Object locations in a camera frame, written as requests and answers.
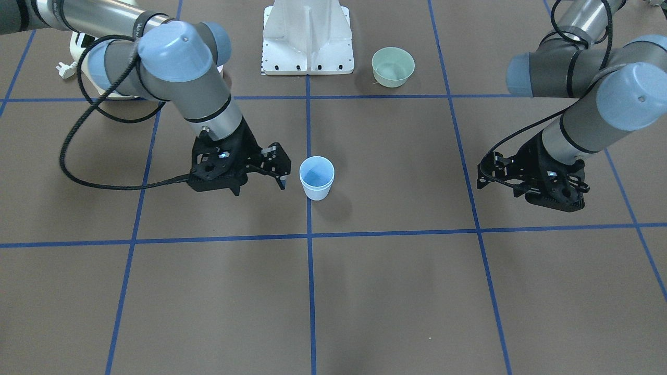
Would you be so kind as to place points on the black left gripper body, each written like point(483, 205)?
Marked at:
point(528, 154)

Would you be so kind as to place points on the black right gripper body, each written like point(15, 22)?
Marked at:
point(249, 146)

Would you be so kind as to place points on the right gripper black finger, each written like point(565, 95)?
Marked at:
point(235, 188)

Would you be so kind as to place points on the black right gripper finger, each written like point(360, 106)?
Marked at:
point(272, 162)

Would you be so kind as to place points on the light blue plastic cup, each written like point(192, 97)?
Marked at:
point(316, 185)

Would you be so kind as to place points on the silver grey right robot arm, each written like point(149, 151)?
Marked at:
point(149, 55)

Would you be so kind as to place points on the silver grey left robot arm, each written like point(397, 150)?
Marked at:
point(616, 92)

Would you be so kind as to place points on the green plastic bowl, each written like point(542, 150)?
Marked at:
point(392, 66)

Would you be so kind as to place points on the white power plug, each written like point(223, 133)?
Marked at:
point(67, 71)

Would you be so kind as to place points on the cream white toaster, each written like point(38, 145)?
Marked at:
point(79, 42)

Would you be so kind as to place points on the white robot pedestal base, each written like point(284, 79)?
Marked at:
point(307, 37)

